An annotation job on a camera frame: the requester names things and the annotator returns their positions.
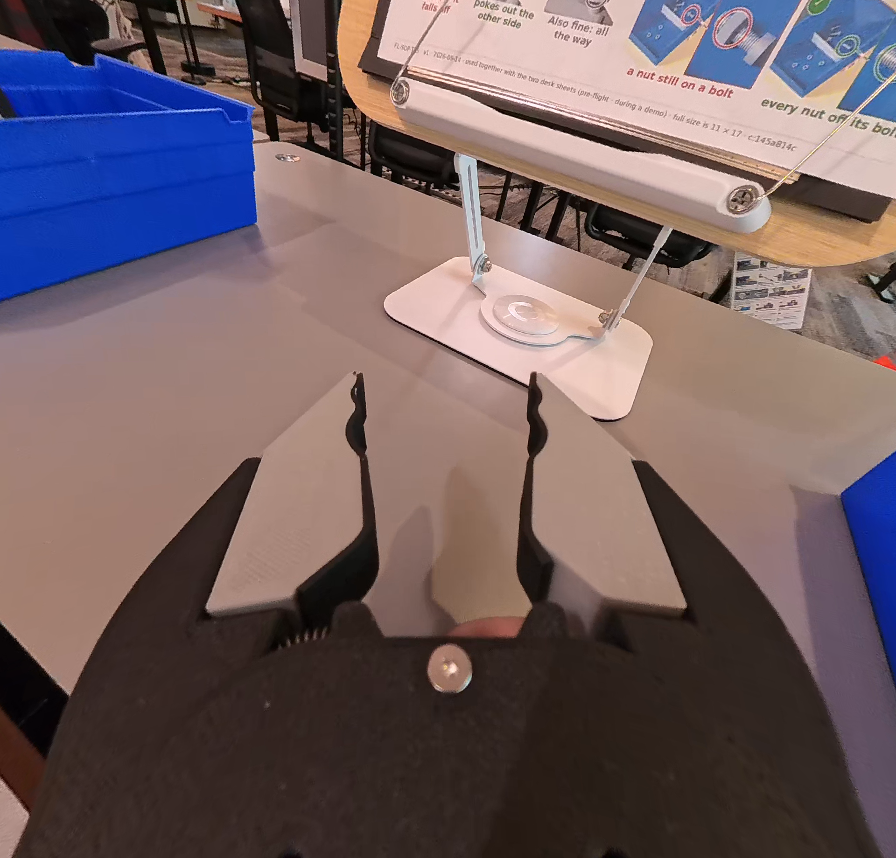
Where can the printed instruction sheet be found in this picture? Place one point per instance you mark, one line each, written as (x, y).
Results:
(504, 46)

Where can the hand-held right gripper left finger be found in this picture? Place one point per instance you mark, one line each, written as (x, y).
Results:
(294, 522)

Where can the silver table grommet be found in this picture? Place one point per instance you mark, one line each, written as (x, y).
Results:
(287, 157)

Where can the blue plastic bin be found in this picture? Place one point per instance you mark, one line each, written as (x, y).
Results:
(126, 193)
(875, 557)

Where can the printed picture sheet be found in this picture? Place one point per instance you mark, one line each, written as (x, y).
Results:
(770, 291)

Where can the black office chair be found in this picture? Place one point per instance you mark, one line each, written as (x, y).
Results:
(259, 32)
(406, 155)
(609, 232)

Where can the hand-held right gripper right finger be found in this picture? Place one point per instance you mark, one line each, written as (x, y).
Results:
(602, 522)

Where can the black backing board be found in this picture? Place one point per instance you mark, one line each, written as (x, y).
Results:
(847, 200)

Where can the white wooden document stand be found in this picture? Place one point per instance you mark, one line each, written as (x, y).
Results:
(574, 375)

